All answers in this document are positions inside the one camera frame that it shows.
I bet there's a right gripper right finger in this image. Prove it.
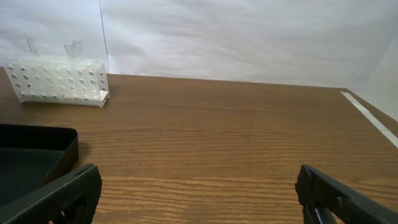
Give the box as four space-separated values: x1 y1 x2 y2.
294 164 398 224

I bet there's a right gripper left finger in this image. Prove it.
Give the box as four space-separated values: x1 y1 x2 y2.
0 163 103 224

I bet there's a black tray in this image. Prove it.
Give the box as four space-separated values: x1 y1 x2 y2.
0 123 80 208

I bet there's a white test tube rack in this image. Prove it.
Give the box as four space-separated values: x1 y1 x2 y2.
2 55 110 108

